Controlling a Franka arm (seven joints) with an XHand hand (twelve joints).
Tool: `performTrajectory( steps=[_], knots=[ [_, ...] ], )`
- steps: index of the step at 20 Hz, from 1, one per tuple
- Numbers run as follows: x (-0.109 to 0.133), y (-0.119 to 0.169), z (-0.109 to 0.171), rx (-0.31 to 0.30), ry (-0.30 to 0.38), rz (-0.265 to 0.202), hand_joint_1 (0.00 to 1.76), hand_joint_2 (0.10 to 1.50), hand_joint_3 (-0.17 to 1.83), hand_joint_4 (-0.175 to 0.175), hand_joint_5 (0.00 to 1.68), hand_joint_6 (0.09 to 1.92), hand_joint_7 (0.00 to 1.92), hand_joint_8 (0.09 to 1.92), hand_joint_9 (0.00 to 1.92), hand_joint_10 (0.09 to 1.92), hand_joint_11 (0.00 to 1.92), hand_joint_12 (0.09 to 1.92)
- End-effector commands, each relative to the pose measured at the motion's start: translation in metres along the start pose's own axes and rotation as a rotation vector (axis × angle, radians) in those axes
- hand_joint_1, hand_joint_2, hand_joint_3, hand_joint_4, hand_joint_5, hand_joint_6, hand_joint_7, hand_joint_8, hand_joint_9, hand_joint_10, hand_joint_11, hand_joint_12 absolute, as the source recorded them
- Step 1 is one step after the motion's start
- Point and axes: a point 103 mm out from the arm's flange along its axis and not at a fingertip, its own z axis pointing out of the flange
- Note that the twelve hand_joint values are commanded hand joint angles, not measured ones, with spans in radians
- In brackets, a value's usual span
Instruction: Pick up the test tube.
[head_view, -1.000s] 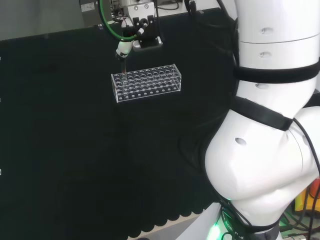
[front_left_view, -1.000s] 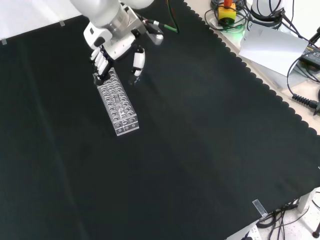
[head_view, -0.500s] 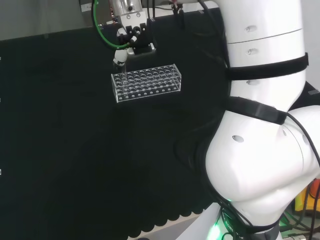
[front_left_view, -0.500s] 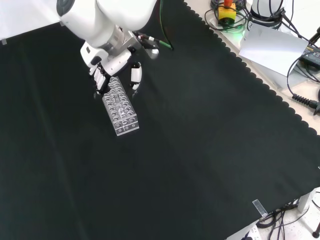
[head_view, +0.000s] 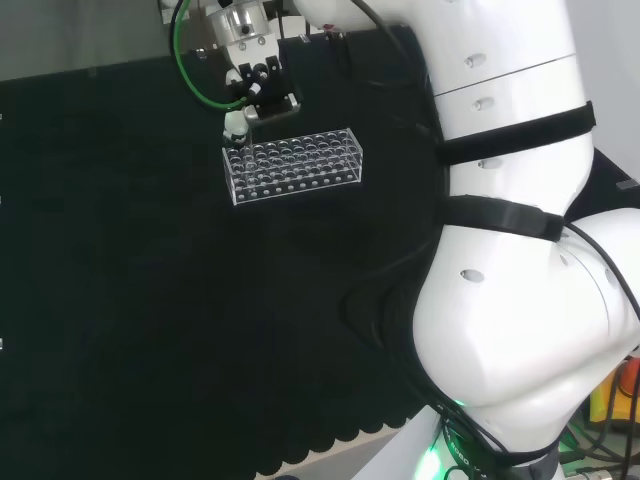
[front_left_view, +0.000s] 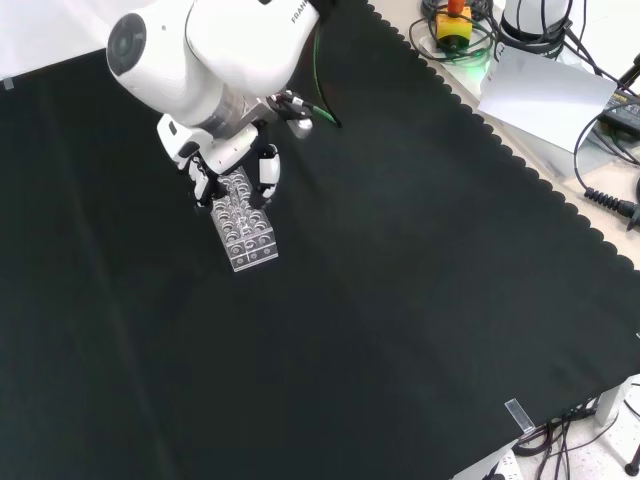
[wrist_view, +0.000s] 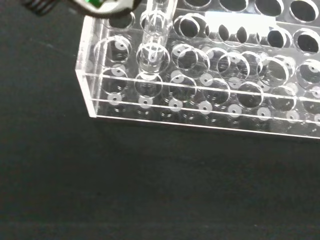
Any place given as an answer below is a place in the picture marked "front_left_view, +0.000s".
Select clear test tube rack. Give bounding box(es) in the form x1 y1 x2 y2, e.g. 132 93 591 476
209 167 281 274

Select black power adapter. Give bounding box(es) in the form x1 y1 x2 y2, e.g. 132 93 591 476
598 89 640 134

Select black cables under bench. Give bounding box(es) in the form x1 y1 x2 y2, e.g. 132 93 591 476
513 399 622 480

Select clear tape piece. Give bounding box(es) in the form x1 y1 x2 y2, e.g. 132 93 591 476
504 398 537 434

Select black bench cloth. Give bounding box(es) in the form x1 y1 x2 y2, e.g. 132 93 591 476
0 0 640 480

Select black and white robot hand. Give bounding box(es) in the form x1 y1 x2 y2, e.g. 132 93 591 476
156 114 282 211

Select black tripod leg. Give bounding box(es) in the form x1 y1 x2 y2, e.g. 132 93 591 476
616 49 640 97

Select yellow stop button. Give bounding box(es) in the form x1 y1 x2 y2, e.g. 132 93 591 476
435 0 474 52

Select white base with black band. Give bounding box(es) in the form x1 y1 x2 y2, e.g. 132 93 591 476
499 0 575 50

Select white bench leg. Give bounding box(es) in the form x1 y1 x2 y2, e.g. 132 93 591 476
593 376 637 427

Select white power strip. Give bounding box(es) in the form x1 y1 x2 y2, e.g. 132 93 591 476
478 448 522 480

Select green cable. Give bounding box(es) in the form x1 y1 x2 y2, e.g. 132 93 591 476
311 21 344 129

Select black cable with ribbed plug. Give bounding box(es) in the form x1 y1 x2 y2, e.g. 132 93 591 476
573 112 640 232

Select black cable loop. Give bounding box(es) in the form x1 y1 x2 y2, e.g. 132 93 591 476
408 0 502 65

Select pale board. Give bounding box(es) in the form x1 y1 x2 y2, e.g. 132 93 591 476
476 41 619 154

